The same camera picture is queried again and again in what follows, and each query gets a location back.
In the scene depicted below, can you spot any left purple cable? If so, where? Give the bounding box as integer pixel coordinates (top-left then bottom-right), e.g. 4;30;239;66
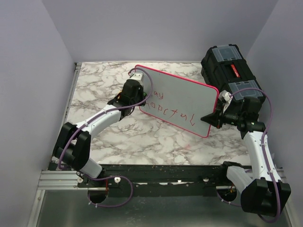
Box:
57;67;154;209

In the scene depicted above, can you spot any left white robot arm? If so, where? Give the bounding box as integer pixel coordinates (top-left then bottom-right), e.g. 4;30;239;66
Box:
53;76;147;187

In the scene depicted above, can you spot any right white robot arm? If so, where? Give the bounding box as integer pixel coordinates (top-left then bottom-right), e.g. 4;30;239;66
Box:
201;92;291;217

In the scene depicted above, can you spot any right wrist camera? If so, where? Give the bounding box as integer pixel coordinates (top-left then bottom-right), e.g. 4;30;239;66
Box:
218;90;233;112

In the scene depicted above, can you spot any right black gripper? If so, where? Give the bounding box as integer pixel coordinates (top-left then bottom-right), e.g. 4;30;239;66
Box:
201;103;244;129

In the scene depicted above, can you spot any pink framed whiteboard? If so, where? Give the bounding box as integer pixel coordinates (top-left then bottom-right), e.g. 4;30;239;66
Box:
135;65;219;138

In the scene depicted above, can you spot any black plastic toolbox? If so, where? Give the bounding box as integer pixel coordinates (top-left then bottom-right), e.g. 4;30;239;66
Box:
201;44;266;109

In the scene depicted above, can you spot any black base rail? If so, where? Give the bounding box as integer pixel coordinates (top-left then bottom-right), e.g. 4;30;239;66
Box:
75;164;237;201

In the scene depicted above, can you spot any aluminium side rail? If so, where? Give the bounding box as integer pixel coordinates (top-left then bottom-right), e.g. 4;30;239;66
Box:
51;62;82;160

